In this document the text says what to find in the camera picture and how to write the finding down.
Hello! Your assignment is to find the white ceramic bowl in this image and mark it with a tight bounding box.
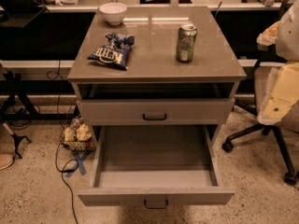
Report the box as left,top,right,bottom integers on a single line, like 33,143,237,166
99,3,127,25

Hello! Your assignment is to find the green soda can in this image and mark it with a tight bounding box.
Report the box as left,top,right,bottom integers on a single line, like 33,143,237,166
176,23,197,62

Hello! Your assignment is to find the black floor cable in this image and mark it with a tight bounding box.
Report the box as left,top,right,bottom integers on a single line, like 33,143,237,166
46,59,79,224

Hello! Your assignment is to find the black tripod stand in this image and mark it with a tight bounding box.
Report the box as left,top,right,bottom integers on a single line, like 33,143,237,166
0,68,41,160

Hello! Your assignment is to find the blue tape cross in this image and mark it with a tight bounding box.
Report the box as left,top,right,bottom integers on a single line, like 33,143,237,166
65,150,91,177

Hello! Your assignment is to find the black office chair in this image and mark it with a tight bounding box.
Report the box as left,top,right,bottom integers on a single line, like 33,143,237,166
222,62,299,185

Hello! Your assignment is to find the black lower drawer handle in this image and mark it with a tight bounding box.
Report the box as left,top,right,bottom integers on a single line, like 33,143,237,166
143,200,168,210

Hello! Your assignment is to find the black drawer handle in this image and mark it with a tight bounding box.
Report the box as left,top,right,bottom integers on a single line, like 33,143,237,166
142,114,167,121
143,200,168,210

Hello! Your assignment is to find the blue chip bag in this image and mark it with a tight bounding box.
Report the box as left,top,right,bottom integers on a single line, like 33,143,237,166
88,32,135,71

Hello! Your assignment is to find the black upper drawer handle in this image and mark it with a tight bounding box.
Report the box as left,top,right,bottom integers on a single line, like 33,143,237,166
142,114,167,121

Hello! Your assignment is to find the closed grey upper drawer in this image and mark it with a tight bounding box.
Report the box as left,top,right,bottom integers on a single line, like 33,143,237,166
77,98,235,126

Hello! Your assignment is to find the open grey bottom drawer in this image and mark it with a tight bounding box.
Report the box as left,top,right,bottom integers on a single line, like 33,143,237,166
78,125,235,206

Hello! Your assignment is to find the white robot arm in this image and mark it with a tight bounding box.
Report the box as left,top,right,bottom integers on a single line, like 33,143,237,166
257,3,299,125

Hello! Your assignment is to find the grey drawer cabinet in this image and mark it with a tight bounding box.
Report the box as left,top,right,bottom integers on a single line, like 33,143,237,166
66,5,247,207

